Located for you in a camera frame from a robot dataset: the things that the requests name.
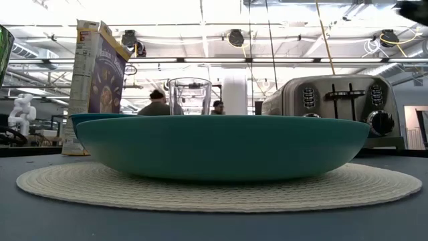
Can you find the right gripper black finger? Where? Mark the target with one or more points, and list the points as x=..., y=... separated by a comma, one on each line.
x=418, y=10

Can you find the purple cereal box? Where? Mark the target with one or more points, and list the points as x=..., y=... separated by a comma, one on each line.
x=87, y=77

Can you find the green ribbed glass cup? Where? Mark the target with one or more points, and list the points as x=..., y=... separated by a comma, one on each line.
x=5, y=53

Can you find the silver four-slot toaster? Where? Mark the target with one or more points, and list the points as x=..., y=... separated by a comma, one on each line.
x=317, y=107

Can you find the white round pillar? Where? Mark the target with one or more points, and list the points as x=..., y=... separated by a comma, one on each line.
x=234, y=97

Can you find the person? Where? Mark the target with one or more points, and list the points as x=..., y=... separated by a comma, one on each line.
x=155, y=107
x=218, y=107

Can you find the teal plate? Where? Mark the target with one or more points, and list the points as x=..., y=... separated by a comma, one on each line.
x=220, y=147

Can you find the clear drinking glass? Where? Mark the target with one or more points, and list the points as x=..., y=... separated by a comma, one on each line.
x=190, y=93

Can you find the round white woven placemat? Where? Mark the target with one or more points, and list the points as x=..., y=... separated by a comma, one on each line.
x=214, y=197

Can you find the teal bowl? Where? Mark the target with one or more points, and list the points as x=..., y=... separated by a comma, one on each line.
x=83, y=118

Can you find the background workbench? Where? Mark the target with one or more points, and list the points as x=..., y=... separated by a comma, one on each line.
x=40, y=139

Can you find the white robot figure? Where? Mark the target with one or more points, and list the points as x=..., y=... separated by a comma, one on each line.
x=21, y=114

